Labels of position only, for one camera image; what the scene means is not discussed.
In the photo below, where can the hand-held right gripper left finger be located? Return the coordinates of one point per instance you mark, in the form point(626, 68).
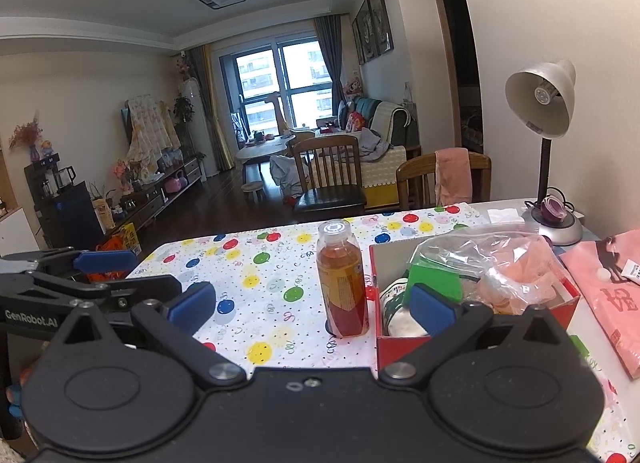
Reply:
point(192, 305)

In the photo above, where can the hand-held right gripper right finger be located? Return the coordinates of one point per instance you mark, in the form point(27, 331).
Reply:
point(430, 310)

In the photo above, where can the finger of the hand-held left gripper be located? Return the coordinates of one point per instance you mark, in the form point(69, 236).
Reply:
point(107, 261)
point(125, 289)

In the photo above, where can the green sponge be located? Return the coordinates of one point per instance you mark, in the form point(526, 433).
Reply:
point(435, 278)

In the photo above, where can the red and white cardboard box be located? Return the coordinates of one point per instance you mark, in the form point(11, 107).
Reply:
point(395, 353)

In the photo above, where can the clear plastic bag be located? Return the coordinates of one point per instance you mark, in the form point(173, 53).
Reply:
point(450, 248)

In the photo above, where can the pink fluffy cloth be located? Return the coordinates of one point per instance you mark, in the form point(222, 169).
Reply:
point(520, 288)

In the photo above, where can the person's left hand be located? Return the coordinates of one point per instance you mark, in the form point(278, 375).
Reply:
point(11, 395)

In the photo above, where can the orange bag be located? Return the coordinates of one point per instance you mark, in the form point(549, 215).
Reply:
point(110, 244)

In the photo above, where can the yellow box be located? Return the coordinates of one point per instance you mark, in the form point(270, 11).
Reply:
point(130, 239)

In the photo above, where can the paper bag with plant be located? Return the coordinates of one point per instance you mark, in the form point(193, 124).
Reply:
point(102, 210)

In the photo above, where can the black cabinet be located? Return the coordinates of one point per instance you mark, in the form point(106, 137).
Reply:
point(70, 218)

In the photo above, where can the dark wooden media cabinet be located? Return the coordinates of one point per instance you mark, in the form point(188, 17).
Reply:
point(155, 198)

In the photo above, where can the pink flowers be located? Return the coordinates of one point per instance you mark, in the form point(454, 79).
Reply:
point(123, 175)

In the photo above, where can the orange juice bottle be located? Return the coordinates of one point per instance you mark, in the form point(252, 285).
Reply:
point(342, 283)

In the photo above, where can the glass kettle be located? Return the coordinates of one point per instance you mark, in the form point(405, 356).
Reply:
point(63, 179)

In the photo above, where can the white paper napkin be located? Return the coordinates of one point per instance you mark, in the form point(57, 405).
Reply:
point(505, 216)

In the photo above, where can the small wooden stool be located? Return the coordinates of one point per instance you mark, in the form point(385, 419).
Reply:
point(252, 188)

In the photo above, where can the pink towel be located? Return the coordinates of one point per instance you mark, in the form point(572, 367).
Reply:
point(452, 178)

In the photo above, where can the floral draped cloth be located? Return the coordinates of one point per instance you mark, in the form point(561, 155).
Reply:
point(150, 133)

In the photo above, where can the dried flowers in vase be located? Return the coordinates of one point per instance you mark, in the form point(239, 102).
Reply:
point(25, 138)

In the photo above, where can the sofa with cream covers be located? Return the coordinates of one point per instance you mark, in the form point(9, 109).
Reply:
point(385, 163)

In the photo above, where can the grey white bundle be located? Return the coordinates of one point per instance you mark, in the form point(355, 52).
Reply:
point(284, 175)

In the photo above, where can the purple plastic cup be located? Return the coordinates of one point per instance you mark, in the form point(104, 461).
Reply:
point(556, 209)

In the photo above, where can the white standing air conditioner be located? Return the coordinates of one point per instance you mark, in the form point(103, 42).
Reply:
point(200, 128)

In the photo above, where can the green potted plant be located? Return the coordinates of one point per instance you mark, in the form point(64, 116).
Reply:
point(183, 113)

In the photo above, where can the wooden coffee table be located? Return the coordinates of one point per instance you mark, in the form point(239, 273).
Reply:
point(260, 148)

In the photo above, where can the pink shopping bag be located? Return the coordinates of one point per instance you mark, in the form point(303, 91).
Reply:
point(605, 303)

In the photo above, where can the wooden chair with dark seat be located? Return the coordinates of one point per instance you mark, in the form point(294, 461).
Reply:
point(325, 163)

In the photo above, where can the grey and yellow curtain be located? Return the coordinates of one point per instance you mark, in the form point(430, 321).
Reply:
point(212, 108)

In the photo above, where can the large window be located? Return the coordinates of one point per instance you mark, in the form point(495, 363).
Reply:
point(260, 88)

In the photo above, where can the plush toy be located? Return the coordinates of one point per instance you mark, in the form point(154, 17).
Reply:
point(352, 87)

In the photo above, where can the white desk lamp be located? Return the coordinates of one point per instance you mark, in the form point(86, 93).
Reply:
point(540, 93)

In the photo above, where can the wooden door frame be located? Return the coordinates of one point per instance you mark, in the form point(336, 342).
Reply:
point(442, 43)

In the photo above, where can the dark framed wall picture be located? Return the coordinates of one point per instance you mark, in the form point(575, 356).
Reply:
point(358, 43)
point(366, 30)
point(381, 18)

